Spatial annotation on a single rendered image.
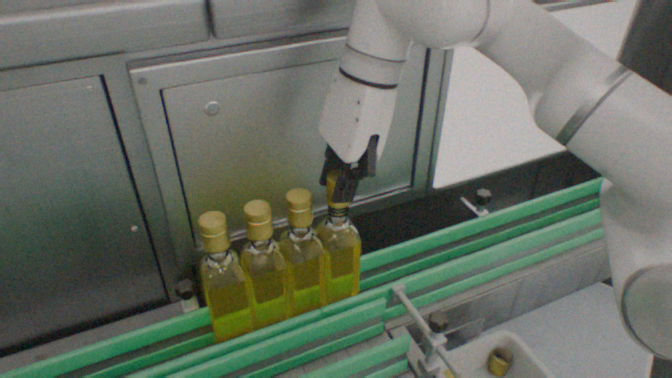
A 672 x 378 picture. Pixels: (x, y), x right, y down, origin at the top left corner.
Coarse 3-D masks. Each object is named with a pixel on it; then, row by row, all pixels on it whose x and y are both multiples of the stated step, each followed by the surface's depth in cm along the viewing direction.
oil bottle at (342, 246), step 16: (320, 224) 72; (352, 224) 71; (320, 240) 71; (336, 240) 69; (352, 240) 70; (336, 256) 71; (352, 256) 72; (336, 272) 73; (352, 272) 74; (336, 288) 75; (352, 288) 76
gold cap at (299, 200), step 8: (288, 192) 65; (296, 192) 65; (304, 192) 65; (288, 200) 64; (296, 200) 64; (304, 200) 64; (288, 208) 65; (296, 208) 64; (304, 208) 64; (288, 216) 66; (296, 216) 65; (304, 216) 65; (312, 216) 67; (296, 224) 66; (304, 224) 66
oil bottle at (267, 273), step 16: (272, 240) 68; (240, 256) 68; (256, 256) 66; (272, 256) 66; (256, 272) 65; (272, 272) 67; (256, 288) 67; (272, 288) 68; (288, 288) 70; (256, 304) 69; (272, 304) 70; (288, 304) 72; (256, 320) 71; (272, 320) 72
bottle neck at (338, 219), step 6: (330, 210) 68; (336, 210) 68; (342, 210) 68; (348, 210) 69; (330, 216) 69; (336, 216) 68; (342, 216) 68; (330, 222) 70; (336, 222) 69; (342, 222) 69; (336, 228) 70; (342, 228) 70
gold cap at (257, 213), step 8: (256, 200) 64; (248, 208) 63; (256, 208) 63; (264, 208) 63; (248, 216) 62; (256, 216) 62; (264, 216) 62; (248, 224) 63; (256, 224) 62; (264, 224) 63; (248, 232) 64; (256, 232) 63; (264, 232) 63; (272, 232) 65; (256, 240) 64; (264, 240) 64
